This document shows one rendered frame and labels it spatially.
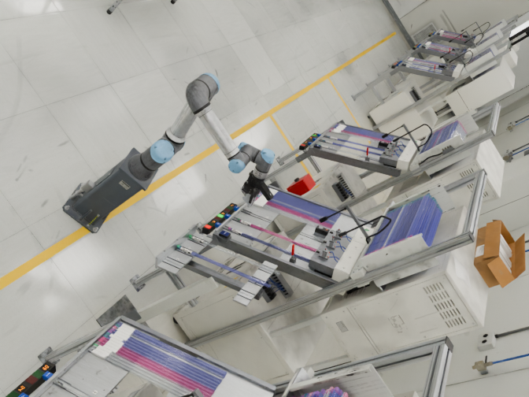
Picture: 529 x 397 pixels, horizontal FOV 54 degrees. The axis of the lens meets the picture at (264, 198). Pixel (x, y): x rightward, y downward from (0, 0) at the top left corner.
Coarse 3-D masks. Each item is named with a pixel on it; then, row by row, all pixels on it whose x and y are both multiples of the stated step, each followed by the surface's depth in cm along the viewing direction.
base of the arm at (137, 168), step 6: (132, 156) 277; (138, 156) 273; (132, 162) 273; (138, 162) 272; (132, 168) 273; (138, 168) 272; (144, 168) 271; (132, 174) 274; (138, 174) 273; (144, 174) 274; (150, 174) 276; (144, 180) 278
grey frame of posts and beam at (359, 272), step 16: (464, 176) 280; (448, 192) 284; (448, 240) 218; (464, 240) 214; (416, 256) 225; (432, 256) 222; (160, 272) 300; (352, 272) 246; (368, 272) 242; (336, 288) 250; (288, 304) 269; (304, 304) 263; (256, 320) 282; (208, 336) 304
